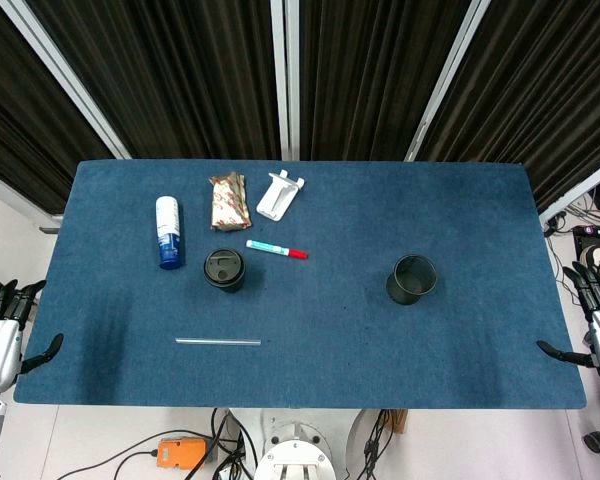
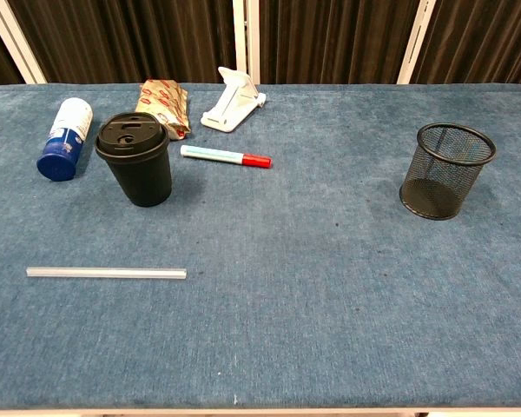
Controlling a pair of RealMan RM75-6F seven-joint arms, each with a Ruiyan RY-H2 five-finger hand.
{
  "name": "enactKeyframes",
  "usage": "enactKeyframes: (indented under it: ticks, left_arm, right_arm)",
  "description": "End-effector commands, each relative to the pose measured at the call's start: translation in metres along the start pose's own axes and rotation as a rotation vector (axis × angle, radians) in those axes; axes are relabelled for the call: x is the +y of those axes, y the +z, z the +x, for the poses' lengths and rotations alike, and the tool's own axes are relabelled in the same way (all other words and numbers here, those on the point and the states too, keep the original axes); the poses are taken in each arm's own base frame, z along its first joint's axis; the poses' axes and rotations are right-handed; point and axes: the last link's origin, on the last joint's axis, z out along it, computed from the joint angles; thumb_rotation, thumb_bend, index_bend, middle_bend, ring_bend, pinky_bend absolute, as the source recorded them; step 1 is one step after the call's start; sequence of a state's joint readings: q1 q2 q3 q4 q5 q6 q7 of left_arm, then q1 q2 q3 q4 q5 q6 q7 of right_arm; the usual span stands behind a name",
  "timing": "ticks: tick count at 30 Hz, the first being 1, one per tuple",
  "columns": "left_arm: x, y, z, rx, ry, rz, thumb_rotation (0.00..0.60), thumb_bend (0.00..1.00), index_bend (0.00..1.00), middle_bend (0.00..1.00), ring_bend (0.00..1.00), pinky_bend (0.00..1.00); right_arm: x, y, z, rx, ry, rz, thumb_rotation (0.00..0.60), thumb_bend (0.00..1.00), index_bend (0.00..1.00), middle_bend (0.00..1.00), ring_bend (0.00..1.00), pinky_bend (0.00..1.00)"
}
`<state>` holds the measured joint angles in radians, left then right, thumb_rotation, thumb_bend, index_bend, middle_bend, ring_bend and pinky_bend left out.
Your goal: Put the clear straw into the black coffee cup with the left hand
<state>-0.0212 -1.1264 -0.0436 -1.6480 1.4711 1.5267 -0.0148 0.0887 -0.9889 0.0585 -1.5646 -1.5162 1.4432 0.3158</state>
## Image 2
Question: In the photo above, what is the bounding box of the black cup with lid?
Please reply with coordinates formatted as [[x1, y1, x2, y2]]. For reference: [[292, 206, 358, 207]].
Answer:
[[94, 111, 174, 208]]

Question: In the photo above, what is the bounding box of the blue fabric table cloth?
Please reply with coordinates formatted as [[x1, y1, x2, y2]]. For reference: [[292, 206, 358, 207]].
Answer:
[[0, 83, 521, 412]]

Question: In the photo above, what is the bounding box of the white marker with red cap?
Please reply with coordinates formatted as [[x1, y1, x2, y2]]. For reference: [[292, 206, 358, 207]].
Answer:
[[180, 144, 274, 169]]

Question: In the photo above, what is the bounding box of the white folding phone stand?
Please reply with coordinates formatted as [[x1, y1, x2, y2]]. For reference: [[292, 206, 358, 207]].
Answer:
[[200, 66, 267, 134]]

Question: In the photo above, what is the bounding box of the red and gold snack packet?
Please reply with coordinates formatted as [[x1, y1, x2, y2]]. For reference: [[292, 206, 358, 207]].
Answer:
[[135, 78, 192, 141]]

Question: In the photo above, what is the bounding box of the black mesh pen holder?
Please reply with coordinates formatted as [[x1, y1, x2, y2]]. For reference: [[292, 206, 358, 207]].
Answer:
[[399, 122, 498, 221]]

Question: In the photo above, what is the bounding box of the white bottle with blue cap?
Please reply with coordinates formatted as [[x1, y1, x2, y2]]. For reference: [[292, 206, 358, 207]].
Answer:
[[36, 96, 95, 182]]

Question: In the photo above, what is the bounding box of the white frame post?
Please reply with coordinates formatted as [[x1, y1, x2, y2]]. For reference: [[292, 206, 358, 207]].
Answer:
[[232, 0, 261, 86], [396, 0, 438, 85], [0, 0, 48, 85]]

